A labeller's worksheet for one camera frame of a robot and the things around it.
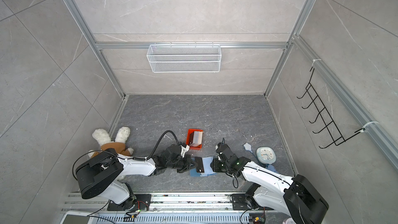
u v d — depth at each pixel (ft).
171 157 2.24
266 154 2.84
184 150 2.63
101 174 1.43
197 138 2.97
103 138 2.82
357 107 1.68
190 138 3.10
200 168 2.68
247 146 3.01
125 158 1.67
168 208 2.39
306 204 1.32
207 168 2.77
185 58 3.30
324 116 2.22
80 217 2.16
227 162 2.11
